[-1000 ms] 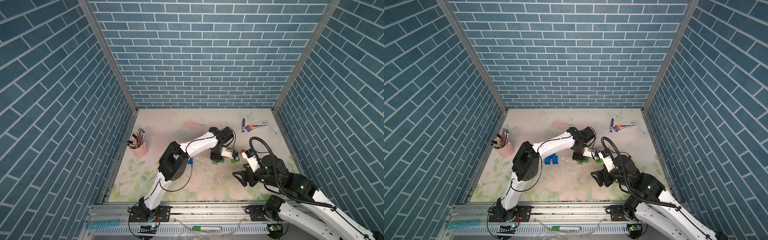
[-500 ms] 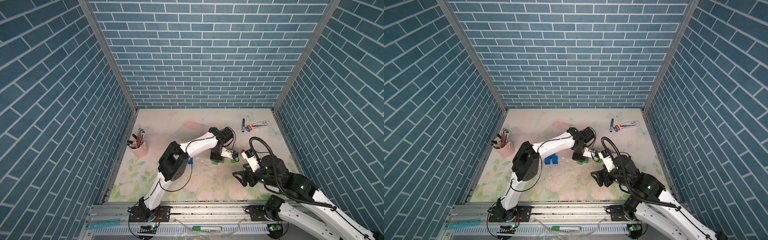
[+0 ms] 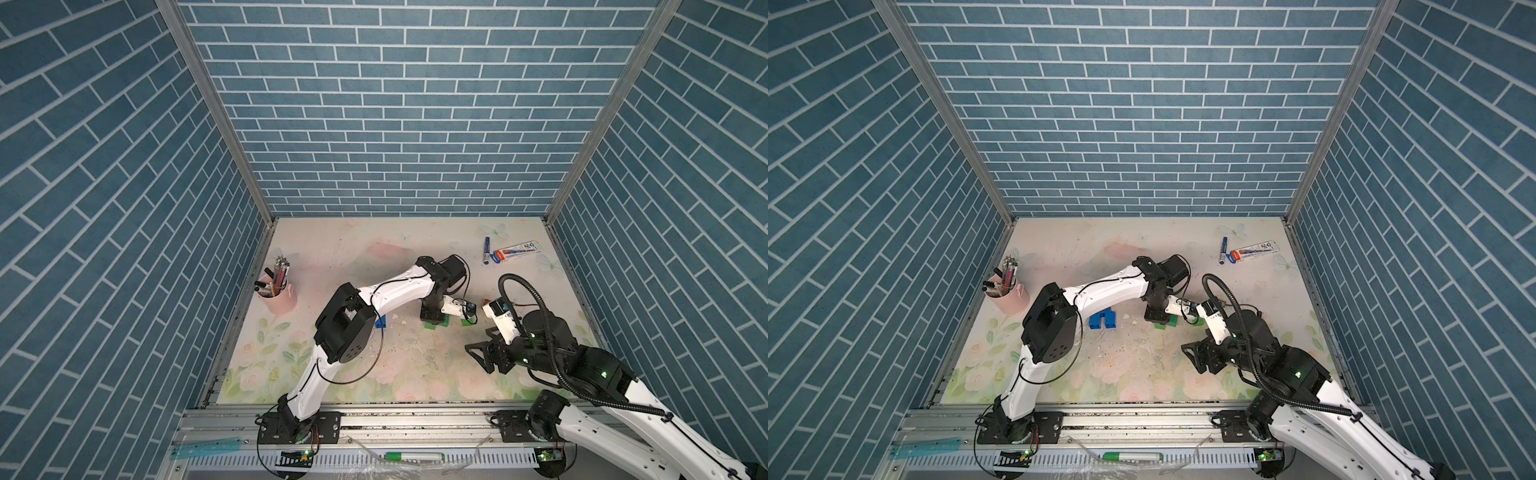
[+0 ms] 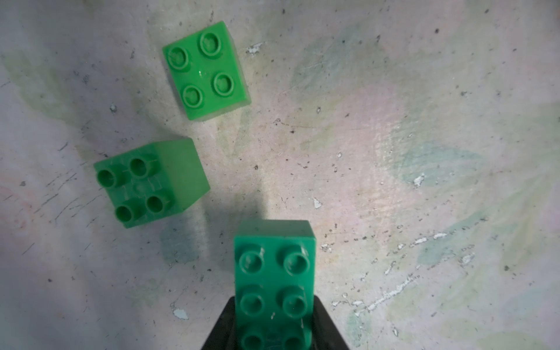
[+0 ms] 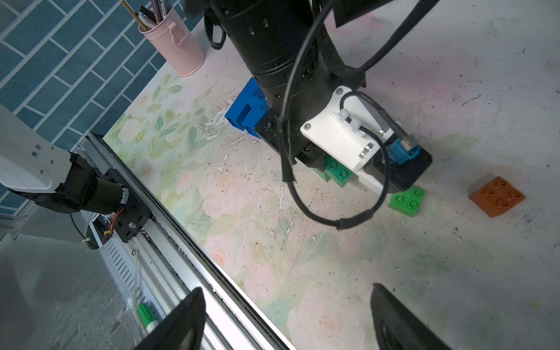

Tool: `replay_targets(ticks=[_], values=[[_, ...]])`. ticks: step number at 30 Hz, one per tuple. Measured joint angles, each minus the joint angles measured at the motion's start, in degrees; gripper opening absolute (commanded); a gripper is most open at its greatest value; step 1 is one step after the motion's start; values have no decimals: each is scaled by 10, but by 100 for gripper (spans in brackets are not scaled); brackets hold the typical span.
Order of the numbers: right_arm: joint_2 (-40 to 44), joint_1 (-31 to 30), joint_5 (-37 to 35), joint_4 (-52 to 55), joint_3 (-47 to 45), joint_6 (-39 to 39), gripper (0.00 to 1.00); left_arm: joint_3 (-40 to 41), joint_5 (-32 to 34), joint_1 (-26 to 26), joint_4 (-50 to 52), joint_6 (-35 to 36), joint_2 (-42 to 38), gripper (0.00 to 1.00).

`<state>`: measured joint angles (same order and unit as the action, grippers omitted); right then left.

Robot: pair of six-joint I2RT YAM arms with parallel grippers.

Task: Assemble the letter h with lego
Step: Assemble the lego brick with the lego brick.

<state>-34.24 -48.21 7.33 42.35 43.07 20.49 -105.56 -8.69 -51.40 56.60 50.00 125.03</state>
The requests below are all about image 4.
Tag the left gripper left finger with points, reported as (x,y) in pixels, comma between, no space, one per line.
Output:
(223,334)

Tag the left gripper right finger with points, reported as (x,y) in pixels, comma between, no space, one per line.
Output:
(325,335)

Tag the long green lego brick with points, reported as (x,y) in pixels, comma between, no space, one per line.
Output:
(274,263)

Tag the green lego small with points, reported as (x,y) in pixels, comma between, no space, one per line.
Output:
(154,181)

